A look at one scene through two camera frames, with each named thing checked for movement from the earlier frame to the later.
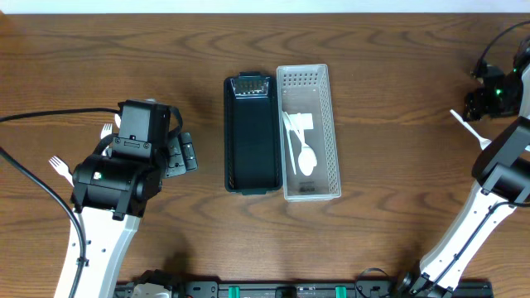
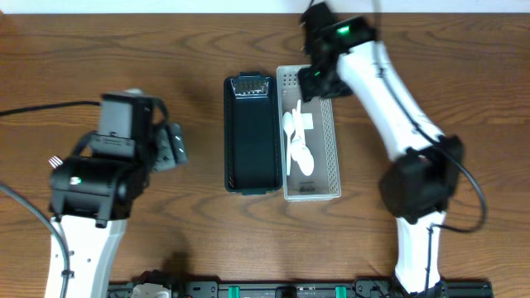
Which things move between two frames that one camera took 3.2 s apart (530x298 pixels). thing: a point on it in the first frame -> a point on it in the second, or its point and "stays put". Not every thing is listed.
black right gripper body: x=505 y=100 -> x=325 y=77
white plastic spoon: x=484 y=142 -> x=296 y=114
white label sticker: x=305 y=121 stays put
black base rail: x=301 y=289 stays put
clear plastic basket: x=308 y=154 stays put
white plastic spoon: x=287 y=124 -> x=301 y=154
